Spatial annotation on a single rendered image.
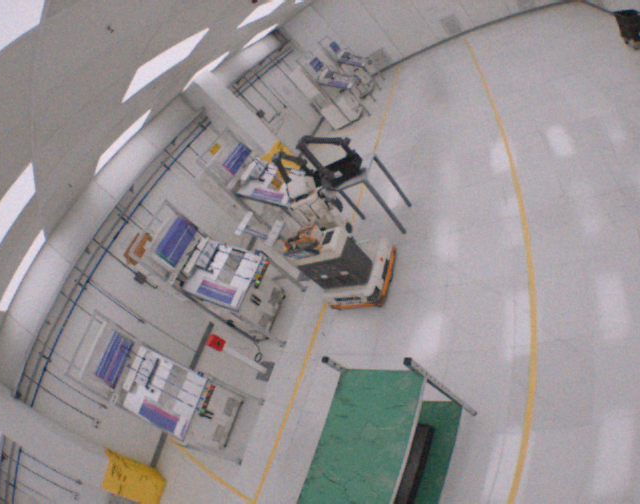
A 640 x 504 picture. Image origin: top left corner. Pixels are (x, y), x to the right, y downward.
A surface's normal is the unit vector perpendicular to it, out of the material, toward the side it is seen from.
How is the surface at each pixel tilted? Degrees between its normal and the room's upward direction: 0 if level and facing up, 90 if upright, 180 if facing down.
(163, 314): 90
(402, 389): 0
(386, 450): 0
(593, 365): 0
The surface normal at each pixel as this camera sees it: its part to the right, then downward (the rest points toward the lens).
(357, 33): -0.30, 0.78
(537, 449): -0.62, -0.59
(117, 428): 0.72, -0.19
